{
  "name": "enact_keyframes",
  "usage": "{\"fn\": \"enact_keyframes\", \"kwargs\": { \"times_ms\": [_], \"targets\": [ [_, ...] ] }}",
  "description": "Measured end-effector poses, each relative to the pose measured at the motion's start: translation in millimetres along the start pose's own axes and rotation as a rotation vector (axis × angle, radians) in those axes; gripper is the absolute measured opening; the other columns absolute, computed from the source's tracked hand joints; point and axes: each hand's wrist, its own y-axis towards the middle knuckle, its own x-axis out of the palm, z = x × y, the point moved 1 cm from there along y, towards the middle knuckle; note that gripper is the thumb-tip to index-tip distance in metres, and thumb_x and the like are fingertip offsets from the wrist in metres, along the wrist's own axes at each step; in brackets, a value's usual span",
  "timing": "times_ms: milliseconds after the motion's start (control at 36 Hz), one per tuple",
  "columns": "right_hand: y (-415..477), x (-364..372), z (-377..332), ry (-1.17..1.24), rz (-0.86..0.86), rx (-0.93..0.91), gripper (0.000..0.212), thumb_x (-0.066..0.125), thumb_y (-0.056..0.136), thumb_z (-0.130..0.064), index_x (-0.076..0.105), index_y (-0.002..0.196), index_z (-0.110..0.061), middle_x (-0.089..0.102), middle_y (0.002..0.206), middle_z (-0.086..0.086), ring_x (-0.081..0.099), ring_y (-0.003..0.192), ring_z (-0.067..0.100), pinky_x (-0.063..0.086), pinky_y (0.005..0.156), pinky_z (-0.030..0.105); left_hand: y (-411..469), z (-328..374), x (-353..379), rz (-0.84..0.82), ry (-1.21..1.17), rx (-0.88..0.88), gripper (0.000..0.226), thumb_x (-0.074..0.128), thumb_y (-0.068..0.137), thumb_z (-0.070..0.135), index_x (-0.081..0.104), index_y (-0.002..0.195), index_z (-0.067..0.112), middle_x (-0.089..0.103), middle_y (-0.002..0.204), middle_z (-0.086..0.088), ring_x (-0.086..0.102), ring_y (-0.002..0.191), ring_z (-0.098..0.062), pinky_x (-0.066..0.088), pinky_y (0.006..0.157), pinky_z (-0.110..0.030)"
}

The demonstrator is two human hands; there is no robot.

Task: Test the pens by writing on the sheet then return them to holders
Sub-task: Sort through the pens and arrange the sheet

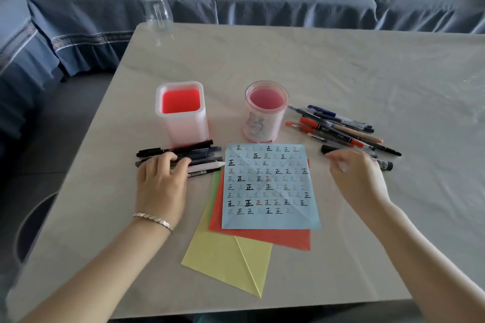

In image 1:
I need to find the person's left forearm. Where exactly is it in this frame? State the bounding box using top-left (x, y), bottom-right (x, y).
top-left (19, 217), bottom-right (173, 323)

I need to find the silver link bracelet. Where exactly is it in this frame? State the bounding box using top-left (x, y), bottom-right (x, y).
top-left (132, 212), bottom-right (174, 234)

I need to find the blue covered sofa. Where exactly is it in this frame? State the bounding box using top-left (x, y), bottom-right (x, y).
top-left (0, 0), bottom-right (485, 157)

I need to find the thick black grey marker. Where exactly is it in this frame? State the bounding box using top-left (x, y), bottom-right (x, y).
top-left (321, 144), bottom-right (394, 172)

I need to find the person's left hand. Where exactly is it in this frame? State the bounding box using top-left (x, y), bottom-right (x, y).
top-left (135, 152), bottom-right (192, 230)

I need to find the round pink pen holder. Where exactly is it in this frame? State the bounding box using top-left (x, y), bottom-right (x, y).
top-left (242, 81), bottom-right (290, 144)

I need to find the green paper sheet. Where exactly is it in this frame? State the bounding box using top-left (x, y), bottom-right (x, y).
top-left (206, 171), bottom-right (222, 221)

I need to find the white pen with black label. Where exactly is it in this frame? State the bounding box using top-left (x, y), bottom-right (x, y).
top-left (170, 159), bottom-right (227, 175)

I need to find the person's right forearm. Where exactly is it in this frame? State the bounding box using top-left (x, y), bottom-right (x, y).
top-left (360, 197), bottom-right (485, 323)

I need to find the blue paper with writing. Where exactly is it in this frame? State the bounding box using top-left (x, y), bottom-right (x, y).
top-left (221, 143), bottom-right (322, 231)

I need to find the black marker pen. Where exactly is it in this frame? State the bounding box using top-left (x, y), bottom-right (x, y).
top-left (136, 146), bottom-right (179, 158)

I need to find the yellow paper sheet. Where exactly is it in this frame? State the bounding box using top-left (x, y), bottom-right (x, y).
top-left (181, 205), bottom-right (273, 299)

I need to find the long grey pen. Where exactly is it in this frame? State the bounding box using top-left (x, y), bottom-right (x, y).
top-left (135, 156), bottom-right (224, 168)

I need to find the red paper sheet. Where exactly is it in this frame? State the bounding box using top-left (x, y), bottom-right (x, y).
top-left (208, 159), bottom-right (311, 251)

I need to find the person's right hand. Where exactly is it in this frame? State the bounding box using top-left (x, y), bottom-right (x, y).
top-left (326, 148), bottom-right (393, 218)

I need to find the clear glass jar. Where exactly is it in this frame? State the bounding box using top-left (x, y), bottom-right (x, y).
top-left (140, 0), bottom-right (174, 32)

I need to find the pile of assorted pens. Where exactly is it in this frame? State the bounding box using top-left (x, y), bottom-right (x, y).
top-left (284, 104), bottom-right (402, 172)

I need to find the square white red pen holder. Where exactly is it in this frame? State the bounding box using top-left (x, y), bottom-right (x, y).
top-left (155, 81), bottom-right (210, 147)

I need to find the black brush pen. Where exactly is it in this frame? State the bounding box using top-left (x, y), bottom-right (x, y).
top-left (151, 139), bottom-right (214, 157)

